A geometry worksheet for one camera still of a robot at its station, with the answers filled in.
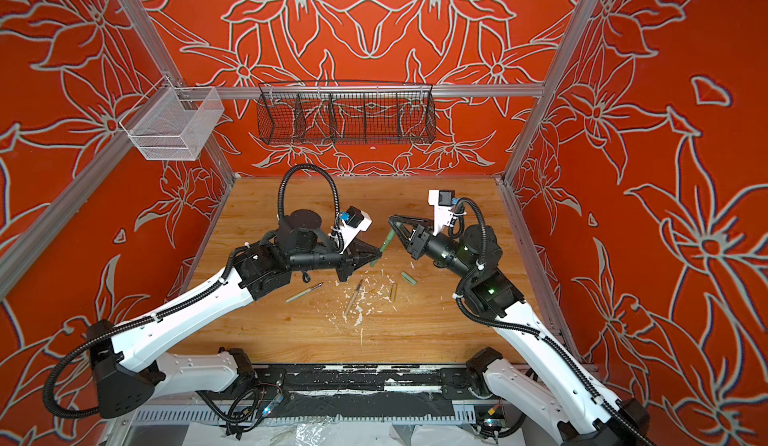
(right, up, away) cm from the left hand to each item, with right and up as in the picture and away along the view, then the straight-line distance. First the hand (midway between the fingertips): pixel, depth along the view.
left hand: (379, 249), depth 64 cm
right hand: (+2, +6, -3) cm, 7 cm away
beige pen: (-8, -18, +24) cm, 31 cm away
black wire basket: (-12, +42, +36) cm, 56 cm away
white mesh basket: (-64, +35, +28) cm, 78 cm away
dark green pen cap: (+2, +2, -2) cm, 3 cm away
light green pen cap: (+9, -13, +28) cm, 32 cm away
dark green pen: (-1, -3, 0) cm, 3 cm away
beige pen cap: (+4, -17, +24) cm, 30 cm away
